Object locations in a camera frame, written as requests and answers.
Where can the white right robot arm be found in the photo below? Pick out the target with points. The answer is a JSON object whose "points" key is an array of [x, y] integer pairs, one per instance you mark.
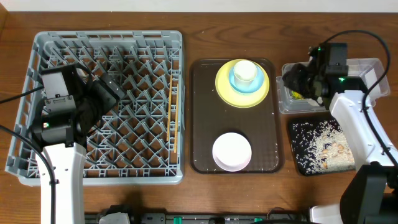
{"points": [[371, 197]]}

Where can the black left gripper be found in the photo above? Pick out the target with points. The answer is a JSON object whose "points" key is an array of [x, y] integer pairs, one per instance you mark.
{"points": [[109, 90]]}

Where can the white bowl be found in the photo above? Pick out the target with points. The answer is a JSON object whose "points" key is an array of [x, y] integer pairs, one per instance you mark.
{"points": [[231, 152]]}

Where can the green orange snack wrapper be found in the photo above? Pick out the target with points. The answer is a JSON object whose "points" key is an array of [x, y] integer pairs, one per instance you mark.
{"points": [[296, 96]]}

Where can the light blue small plate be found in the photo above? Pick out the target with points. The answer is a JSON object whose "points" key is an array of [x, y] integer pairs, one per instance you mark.
{"points": [[255, 85]]}

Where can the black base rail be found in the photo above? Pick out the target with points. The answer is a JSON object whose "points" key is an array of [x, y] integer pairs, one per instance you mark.
{"points": [[275, 215]]}

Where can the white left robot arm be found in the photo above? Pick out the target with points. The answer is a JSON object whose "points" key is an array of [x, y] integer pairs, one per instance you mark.
{"points": [[61, 174]]}

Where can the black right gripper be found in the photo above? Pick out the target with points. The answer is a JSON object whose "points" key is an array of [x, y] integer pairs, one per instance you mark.
{"points": [[299, 73]]}

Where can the dark brown serving tray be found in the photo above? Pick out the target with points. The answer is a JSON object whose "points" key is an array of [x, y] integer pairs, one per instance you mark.
{"points": [[211, 117]]}

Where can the yellow plate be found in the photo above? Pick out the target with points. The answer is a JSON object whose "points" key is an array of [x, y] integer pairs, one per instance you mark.
{"points": [[232, 97]]}

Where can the grey plastic dishwasher rack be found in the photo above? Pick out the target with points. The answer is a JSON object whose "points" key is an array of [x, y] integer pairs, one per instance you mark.
{"points": [[130, 145]]}

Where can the black waste tray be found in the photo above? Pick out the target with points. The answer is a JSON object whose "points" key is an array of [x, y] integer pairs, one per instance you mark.
{"points": [[298, 140]]}

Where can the white cup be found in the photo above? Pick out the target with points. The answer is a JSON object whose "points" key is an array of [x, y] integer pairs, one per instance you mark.
{"points": [[245, 72]]}

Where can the rice pile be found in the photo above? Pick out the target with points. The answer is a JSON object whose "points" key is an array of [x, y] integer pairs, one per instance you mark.
{"points": [[329, 152]]}

